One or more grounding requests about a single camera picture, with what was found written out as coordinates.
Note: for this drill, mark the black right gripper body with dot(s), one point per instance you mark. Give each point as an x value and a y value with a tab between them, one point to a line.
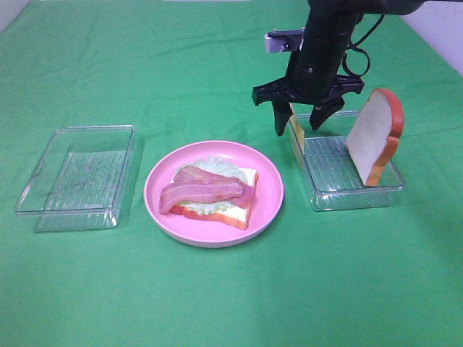
309	79

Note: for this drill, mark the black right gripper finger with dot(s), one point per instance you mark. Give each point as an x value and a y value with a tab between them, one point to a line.
322	112
282	112

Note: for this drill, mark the yellow toy cheese slice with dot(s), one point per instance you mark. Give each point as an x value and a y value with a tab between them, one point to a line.
297	135

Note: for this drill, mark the toy bread slice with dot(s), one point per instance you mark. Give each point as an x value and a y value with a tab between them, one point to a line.
374	138
194	173

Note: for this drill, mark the toy bacon strip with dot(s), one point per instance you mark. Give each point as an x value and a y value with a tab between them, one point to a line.
199	191
248	194

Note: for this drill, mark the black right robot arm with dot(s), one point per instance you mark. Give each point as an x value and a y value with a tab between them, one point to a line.
330	24

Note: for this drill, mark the clear right plastic container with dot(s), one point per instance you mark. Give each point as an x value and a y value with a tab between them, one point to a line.
329	174

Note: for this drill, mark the clear plastic container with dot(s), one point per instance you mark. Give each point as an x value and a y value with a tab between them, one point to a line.
80	180
329	174

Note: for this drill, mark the pink round plate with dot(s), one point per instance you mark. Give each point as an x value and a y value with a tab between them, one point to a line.
213	234

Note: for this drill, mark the green tablecloth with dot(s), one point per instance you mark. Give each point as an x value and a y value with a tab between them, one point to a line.
183	72

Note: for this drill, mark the clear left plastic container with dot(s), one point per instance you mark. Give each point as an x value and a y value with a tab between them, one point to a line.
80	180

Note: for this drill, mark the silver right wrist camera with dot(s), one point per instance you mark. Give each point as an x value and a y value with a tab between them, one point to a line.
279	41

